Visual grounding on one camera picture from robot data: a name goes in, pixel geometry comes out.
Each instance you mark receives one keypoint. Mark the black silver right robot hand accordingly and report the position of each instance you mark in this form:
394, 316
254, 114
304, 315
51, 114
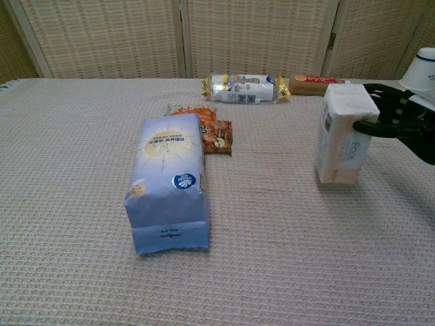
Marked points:
413, 125

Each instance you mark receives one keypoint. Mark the pink tissue pack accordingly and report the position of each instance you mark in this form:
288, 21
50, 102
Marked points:
343, 136

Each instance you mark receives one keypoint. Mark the brown bottle with red label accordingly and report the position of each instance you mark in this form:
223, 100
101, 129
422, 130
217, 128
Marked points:
307, 85

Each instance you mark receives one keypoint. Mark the beige woven tablecloth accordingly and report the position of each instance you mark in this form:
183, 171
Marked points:
272, 220

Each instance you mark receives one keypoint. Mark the white pack with yellow ends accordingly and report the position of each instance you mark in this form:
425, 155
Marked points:
244, 88

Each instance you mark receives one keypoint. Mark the woven folding screen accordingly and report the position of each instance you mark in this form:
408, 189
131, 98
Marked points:
255, 37

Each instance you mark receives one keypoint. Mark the brown orange snack packet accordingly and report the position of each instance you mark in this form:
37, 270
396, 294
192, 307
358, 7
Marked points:
217, 137

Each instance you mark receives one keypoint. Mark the orange white snack packet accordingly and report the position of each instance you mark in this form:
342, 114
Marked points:
190, 110

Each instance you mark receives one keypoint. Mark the blue paper bag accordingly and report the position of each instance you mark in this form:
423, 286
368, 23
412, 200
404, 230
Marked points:
166, 169

